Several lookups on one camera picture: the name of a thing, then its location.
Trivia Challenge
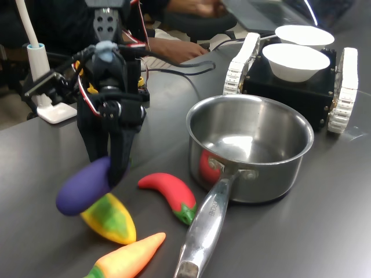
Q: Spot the steel pan with long handle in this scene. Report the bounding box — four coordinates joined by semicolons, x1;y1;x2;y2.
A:
173;94;315;278

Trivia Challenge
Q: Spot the orange toy carrot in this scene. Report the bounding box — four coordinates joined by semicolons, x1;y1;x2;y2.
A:
83;232;166;278

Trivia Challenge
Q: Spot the person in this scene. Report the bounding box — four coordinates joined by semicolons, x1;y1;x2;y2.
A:
144;0;192;40

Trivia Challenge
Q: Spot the white bowl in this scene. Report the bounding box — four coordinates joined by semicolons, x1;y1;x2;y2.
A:
262;43;331;83
274;25;335;46

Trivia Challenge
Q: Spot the grey laptop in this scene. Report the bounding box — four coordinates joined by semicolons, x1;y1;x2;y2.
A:
223;0;360;32

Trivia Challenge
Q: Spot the black white-tracked small vehicle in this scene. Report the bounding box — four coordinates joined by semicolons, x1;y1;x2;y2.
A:
222;32;359;134

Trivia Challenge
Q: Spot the pale grey putty lump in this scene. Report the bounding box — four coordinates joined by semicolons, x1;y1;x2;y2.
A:
92;40;118;63

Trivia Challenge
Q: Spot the person's right hand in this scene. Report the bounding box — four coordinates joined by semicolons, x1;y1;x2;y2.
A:
161;39;210;64

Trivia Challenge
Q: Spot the purple toy aubergine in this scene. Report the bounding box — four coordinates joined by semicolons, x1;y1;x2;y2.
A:
55;156;133;217

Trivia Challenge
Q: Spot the person's left hand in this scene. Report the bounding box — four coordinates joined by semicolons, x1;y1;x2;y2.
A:
187;0;229;17

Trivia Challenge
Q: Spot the yellow green toy corn cob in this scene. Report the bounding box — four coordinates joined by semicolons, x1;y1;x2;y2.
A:
80;192;137;245

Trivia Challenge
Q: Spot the red toy chilli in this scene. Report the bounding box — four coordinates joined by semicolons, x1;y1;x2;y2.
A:
137;173;198;226

